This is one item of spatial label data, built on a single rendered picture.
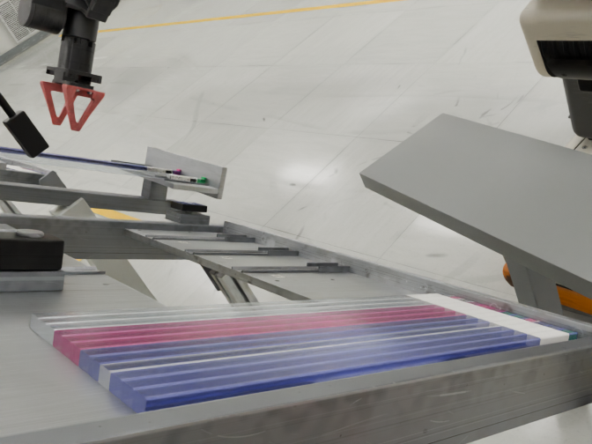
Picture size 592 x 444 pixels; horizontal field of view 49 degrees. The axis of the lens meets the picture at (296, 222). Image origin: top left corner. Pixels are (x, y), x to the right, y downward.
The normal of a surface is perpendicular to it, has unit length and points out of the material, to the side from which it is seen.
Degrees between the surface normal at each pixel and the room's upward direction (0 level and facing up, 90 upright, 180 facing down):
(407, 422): 90
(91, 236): 90
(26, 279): 90
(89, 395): 42
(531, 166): 0
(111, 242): 90
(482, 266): 0
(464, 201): 0
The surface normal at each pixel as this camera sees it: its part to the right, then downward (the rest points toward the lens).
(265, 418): 0.66, 0.17
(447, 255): -0.39, -0.76
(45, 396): 0.15, -0.98
